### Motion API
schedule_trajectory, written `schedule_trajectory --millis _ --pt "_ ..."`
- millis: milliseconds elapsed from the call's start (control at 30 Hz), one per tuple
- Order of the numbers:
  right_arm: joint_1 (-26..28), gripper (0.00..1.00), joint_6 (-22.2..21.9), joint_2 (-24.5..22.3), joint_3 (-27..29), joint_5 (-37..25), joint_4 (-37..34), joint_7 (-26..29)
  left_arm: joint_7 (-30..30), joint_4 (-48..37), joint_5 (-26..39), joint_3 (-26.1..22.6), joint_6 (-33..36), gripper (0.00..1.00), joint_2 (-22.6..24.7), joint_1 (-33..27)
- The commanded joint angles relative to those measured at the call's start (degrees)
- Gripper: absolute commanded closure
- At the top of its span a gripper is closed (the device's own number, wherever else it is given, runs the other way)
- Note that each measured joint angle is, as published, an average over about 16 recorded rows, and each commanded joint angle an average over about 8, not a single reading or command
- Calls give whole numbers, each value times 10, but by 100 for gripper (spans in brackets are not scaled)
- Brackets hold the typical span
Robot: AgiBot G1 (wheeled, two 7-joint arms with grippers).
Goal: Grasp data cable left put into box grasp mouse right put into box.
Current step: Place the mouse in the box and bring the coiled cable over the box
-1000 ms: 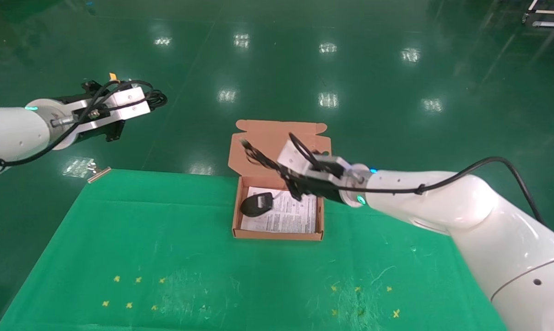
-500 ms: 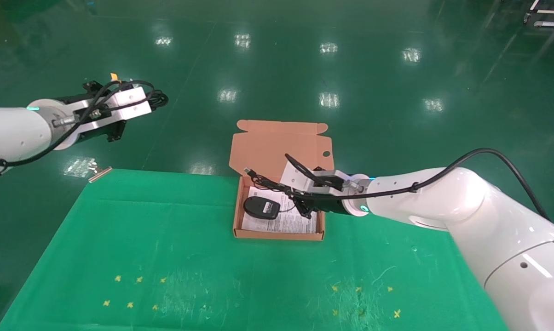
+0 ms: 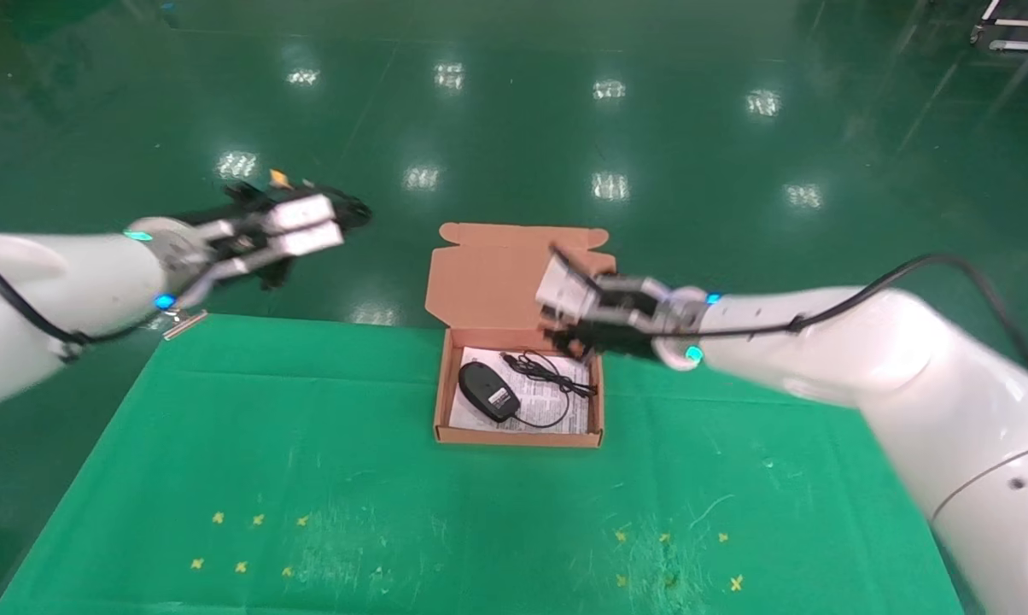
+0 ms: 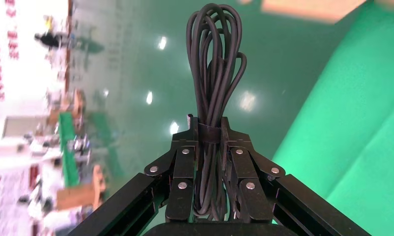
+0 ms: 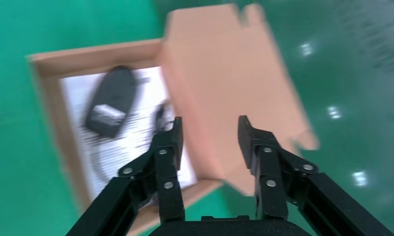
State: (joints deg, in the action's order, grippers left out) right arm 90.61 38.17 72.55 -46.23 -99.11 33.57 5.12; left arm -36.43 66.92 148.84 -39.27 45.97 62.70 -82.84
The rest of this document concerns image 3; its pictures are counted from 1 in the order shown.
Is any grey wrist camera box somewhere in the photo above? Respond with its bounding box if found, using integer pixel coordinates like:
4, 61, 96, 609
261, 193, 347, 258
534, 253, 608, 325

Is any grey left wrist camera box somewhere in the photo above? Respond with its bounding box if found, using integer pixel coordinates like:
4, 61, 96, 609
261, 193, 347, 258

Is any black wired computer mouse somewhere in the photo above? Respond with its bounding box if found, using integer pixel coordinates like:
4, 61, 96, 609
458, 360, 575, 430

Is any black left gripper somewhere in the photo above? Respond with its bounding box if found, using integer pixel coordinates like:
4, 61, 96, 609
181, 180, 374, 231

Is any white printed instruction sheet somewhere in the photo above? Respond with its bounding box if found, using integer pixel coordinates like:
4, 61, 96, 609
448, 345, 593, 436

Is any white metal trolley frame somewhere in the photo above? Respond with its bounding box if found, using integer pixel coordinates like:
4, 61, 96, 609
971, 0, 1028, 54

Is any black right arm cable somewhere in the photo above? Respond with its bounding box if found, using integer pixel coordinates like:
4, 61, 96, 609
709, 253, 1028, 378

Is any green table mat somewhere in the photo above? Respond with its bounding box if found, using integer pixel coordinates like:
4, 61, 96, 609
0, 313, 969, 615

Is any metal mat clip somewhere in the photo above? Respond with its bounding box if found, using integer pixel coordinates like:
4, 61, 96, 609
162, 308, 209, 342

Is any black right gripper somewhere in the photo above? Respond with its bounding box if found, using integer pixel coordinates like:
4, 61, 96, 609
544, 243, 665, 362

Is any orange cardboard box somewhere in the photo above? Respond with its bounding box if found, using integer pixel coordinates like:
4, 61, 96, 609
424, 222, 617, 448

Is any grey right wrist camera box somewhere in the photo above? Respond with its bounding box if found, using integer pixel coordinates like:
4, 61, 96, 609
534, 253, 608, 325

